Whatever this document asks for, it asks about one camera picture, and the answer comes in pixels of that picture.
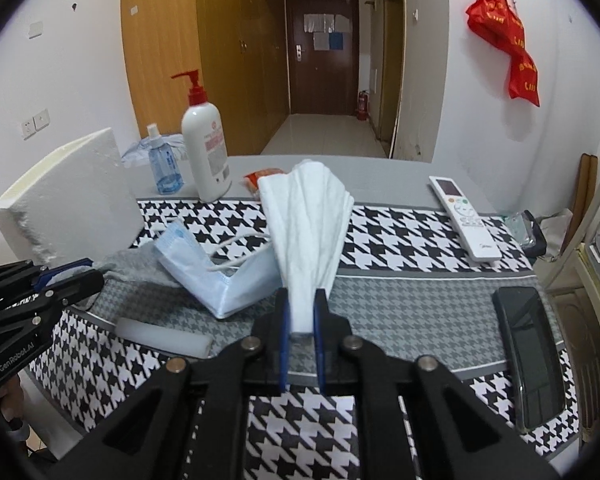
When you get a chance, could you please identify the white plastic bag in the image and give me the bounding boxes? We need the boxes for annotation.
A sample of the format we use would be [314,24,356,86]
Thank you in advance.
[535,209,576,262]

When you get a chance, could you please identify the red plastic bag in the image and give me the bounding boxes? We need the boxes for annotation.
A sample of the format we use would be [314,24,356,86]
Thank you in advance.
[466,0,541,107]

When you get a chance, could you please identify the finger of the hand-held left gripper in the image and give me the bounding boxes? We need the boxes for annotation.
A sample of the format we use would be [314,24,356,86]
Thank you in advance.
[0,269,105,333]
[0,258,93,312]

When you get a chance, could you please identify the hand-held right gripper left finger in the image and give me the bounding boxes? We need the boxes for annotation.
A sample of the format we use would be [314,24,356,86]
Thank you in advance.
[45,287,291,480]

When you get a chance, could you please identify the wooden door frame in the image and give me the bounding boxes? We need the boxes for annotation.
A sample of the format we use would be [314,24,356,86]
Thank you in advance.
[380,0,406,158]

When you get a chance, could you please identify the white remote control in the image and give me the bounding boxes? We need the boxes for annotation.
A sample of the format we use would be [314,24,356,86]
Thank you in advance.
[428,176,502,263]

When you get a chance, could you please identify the white foam box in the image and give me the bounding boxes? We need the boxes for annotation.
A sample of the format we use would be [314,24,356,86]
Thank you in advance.
[0,127,143,266]

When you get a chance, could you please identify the wooden planks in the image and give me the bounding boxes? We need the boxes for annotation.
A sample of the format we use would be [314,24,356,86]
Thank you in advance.
[572,152,600,221]

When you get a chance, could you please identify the red snack packet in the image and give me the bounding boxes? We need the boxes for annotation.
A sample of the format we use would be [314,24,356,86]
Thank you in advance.
[243,168,286,196]

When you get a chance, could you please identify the dark brown door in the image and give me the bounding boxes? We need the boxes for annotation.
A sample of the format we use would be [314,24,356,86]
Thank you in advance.
[285,0,360,116]

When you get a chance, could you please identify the houndstooth tablecloth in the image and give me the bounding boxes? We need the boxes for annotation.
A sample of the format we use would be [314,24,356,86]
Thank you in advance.
[27,197,581,480]

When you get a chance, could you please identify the cream wooden chair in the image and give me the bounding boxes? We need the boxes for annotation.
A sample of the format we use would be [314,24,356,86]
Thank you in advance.
[550,245,600,426]

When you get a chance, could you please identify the black smartphone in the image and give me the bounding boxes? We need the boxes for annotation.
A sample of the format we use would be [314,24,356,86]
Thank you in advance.
[492,286,566,431]

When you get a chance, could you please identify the wooden wardrobe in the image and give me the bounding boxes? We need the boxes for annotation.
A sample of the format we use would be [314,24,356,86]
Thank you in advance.
[120,0,291,158]

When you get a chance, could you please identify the white translucent bar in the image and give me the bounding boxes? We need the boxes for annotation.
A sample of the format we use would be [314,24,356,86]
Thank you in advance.
[116,317,213,359]

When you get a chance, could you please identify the white paper notices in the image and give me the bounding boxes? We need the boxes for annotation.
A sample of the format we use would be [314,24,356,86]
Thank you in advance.
[304,14,350,51]

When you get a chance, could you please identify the white lotion pump bottle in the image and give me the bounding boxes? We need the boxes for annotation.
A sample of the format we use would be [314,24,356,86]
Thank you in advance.
[171,70,232,203]

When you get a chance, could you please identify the blue spray bottle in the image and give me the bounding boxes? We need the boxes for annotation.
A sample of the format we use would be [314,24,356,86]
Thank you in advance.
[146,123,185,195]

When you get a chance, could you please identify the clear plastic packet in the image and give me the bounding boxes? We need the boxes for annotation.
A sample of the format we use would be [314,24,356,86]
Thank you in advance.
[505,210,548,258]

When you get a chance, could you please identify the grey sock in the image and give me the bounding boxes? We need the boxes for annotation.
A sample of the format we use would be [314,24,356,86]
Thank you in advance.
[87,250,181,311]

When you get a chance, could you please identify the blue face mask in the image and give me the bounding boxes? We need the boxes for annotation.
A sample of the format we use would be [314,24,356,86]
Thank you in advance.
[152,219,283,321]

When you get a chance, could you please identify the person's left hand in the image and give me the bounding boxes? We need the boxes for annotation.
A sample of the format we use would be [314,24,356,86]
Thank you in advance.
[0,375,29,432]

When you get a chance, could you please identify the white face mask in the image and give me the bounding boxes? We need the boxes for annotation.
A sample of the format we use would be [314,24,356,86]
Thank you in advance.
[257,158,355,336]

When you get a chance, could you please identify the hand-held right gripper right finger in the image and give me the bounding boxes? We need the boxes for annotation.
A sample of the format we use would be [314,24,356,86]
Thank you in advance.
[312,287,571,480]

